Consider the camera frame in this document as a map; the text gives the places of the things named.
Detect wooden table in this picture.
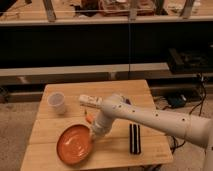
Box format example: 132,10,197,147
21,80,173,171

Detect black power adapter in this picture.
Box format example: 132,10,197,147
166,94,186,108

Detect black striped rectangular block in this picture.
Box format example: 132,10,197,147
129,124,141,155

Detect black equipment on shelf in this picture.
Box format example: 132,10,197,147
167,48,213,74

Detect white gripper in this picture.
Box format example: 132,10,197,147
90,114,113,140

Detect clear plastic cup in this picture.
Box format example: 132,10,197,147
47,92,66,115

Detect small orange carrot toy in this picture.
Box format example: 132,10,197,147
85,114,94,123

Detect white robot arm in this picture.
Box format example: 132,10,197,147
91,94,213,171

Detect white remote control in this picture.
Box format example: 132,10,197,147
79,94,102,108

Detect black cable on floor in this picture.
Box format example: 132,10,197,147
161,73,212,151

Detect long wooden shelf bench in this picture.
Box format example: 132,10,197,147
0,62,213,87

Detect orange ceramic bowl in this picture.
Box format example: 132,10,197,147
56,124,93,165

